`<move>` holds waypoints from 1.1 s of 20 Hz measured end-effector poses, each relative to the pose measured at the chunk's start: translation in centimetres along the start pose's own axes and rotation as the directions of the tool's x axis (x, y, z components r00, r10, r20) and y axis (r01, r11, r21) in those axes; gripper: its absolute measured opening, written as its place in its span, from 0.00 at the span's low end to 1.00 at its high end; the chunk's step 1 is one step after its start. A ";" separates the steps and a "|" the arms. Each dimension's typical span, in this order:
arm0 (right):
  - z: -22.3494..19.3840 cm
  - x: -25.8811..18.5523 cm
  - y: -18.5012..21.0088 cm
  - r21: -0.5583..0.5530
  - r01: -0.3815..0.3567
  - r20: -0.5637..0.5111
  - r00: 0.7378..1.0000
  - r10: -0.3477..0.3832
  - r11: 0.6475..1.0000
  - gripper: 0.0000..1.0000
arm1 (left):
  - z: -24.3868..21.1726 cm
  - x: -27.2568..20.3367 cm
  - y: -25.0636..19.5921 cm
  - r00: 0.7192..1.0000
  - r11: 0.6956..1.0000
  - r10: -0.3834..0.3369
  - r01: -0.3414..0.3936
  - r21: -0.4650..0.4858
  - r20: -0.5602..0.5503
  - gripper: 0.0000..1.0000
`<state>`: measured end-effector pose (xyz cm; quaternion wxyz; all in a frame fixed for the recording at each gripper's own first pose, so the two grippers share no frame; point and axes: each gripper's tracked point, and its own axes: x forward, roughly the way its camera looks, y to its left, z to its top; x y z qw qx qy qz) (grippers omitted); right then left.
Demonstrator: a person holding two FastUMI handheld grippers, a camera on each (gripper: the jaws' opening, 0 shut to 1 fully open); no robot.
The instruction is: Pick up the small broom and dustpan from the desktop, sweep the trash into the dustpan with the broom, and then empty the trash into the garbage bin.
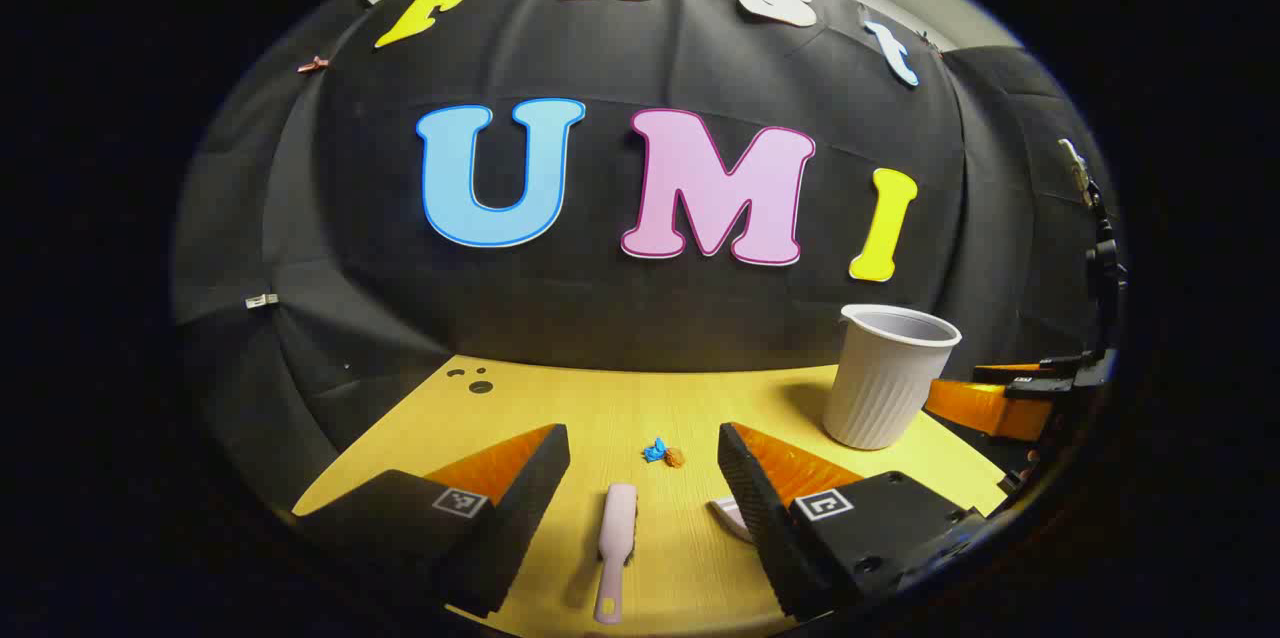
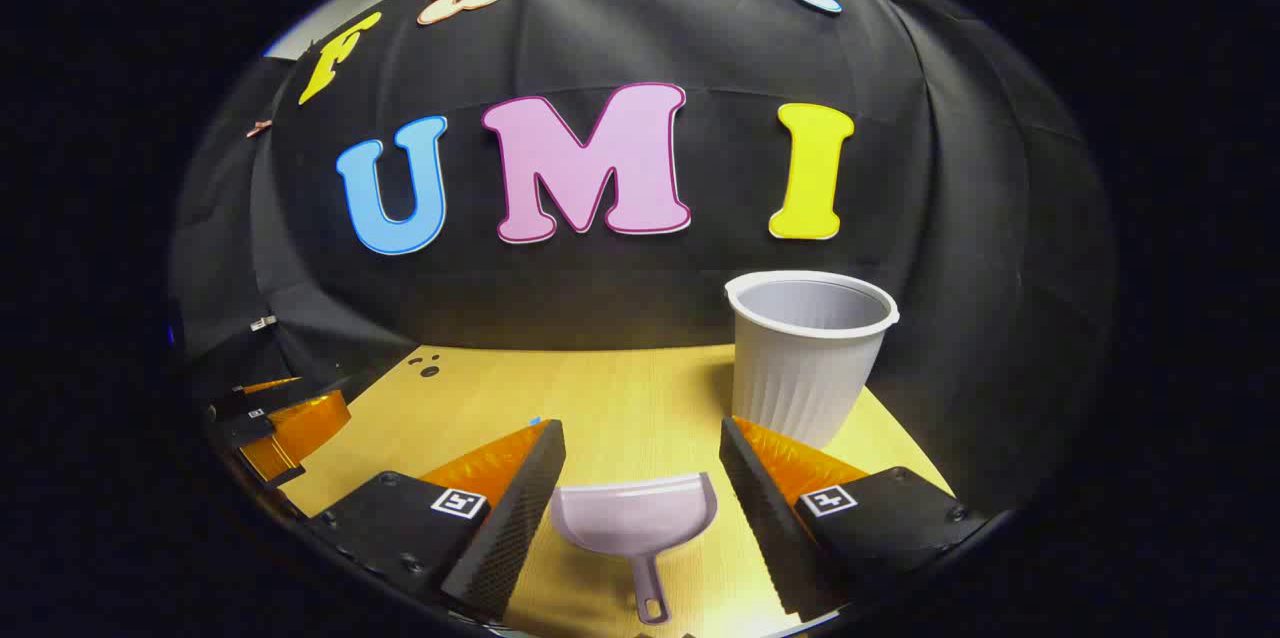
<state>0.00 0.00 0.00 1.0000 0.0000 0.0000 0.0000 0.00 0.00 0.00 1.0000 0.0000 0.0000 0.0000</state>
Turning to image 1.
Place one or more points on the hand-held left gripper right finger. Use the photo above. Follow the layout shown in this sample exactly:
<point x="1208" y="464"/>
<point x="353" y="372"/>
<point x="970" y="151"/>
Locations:
<point x="760" y="508"/>

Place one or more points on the white ribbed garbage bin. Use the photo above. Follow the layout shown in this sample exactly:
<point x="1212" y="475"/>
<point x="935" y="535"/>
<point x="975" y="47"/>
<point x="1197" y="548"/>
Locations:
<point x="885" y="388"/>

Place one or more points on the silver metal clip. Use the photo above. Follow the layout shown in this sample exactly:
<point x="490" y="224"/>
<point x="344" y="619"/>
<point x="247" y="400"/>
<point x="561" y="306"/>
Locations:
<point x="262" y="300"/>

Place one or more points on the copper metal clip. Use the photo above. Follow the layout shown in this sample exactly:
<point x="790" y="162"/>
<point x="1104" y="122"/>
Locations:
<point x="313" y="64"/>

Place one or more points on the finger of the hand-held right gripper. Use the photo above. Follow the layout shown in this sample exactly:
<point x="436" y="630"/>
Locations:
<point x="985" y="408"/>
<point x="1050" y="376"/>

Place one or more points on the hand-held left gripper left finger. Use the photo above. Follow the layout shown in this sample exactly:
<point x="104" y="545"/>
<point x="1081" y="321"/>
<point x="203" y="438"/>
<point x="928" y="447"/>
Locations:
<point x="520" y="488"/>

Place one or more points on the orange paper trash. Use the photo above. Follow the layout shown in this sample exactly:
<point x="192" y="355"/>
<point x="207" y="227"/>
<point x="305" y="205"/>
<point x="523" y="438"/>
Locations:
<point x="675" y="458"/>

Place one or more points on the wooden desktop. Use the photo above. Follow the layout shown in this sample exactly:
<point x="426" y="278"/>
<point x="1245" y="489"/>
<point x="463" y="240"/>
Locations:
<point x="600" y="398"/>

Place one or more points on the black backdrop cloth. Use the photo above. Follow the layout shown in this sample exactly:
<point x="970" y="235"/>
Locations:
<point x="600" y="318"/>

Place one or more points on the blue paper trash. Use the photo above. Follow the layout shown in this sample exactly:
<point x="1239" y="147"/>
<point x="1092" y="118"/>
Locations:
<point x="654" y="450"/>

